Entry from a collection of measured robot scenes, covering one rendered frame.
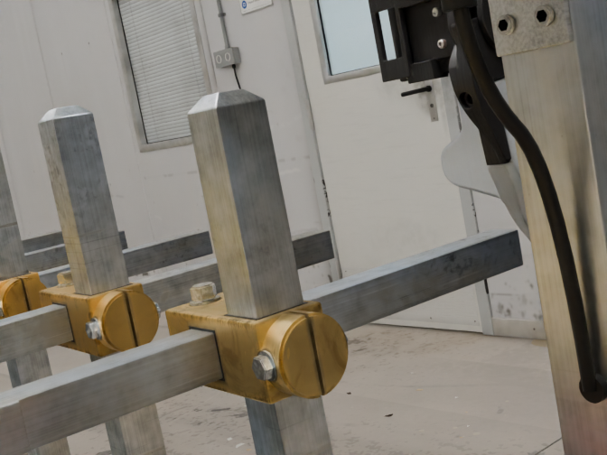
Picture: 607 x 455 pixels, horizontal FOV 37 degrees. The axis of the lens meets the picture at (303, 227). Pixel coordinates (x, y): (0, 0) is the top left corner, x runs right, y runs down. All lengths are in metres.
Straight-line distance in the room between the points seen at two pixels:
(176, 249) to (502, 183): 0.71
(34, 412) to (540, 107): 0.32
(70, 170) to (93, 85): 5.45
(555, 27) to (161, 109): 5.31
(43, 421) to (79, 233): 0.25
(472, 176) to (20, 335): 0.44
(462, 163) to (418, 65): 0.06
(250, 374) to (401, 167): 3.57
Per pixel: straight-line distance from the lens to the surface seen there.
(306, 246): 0.92
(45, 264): 1.33
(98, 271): 0.77
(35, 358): 1.02
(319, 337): 0.54
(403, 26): 0.49
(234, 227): 0.54
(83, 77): 6.31
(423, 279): 0.68
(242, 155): 0.54
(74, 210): 0.76
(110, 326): 0.74
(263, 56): 4.69
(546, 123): 0.35
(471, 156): 0.49
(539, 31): 0.35
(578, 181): 0.35
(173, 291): 0.84
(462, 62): 0.45
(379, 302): 0.65
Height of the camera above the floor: 1.09
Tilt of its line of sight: 7 degrees down
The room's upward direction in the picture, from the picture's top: 11 degrees counter-clockwise
